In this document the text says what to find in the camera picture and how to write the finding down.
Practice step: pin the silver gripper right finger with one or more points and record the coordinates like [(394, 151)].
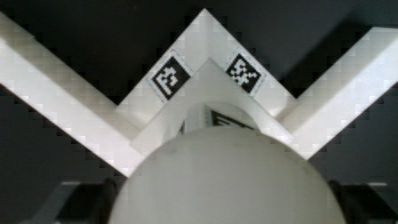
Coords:
[(365, 207)]

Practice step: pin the white lamp bulb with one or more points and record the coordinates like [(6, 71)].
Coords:
[(225, 176)]

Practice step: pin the white U-shaped fence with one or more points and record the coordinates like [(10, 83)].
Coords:
[(65, 98)]

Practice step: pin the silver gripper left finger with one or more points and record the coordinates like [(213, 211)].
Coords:
[(79, 204)]

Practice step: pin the white lamp base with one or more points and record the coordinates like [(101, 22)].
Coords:
[(205, 73)]

